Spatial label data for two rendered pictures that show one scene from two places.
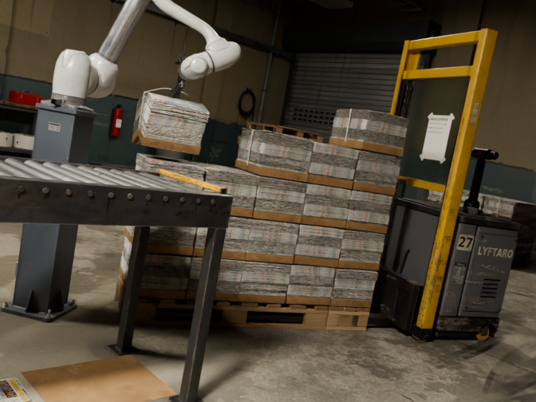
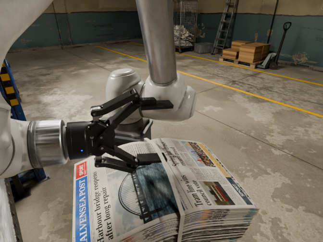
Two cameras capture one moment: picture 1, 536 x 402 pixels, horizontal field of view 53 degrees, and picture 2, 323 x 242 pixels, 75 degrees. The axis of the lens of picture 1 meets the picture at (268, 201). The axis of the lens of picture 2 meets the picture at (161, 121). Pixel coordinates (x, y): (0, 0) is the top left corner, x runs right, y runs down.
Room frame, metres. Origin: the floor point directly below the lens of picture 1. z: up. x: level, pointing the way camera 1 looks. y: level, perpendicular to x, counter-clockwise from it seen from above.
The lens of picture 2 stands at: (2.84, 0.16, 1.51)
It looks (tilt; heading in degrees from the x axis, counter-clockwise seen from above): 29 degrees down; 96
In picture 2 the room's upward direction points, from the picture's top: straight up
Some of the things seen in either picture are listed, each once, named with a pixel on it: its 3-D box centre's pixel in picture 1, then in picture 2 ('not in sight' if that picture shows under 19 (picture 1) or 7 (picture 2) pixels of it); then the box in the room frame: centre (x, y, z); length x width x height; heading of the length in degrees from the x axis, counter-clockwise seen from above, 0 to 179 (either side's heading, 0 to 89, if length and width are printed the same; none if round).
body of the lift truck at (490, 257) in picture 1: (443, 266); not in sight; (3.63, -1.25, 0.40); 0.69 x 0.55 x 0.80; 25
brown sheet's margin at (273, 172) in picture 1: (269, 170); not in sight; (3.05, 0.02, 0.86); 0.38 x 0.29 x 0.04; 25
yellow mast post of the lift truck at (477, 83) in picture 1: (454, 183); not in sight; (3.17, -1.05, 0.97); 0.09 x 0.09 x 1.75; 25
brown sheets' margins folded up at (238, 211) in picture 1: (234, 247); not in sight; (2.99, 0.14, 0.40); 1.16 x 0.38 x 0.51; 115
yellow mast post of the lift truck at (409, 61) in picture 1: (387, 169); not in sight; (3.77, -0.78, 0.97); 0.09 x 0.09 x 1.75; 25
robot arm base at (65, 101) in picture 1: (66, 101); (122, 121); (2.57, 1.02, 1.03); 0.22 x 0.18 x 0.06; 172
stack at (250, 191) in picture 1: (234, 244); not in sight; (2.99, 0.14, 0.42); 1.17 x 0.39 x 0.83; 115
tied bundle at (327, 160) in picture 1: (317, 162); not in sight; (3.17, -0.25, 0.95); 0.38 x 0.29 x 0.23; 23
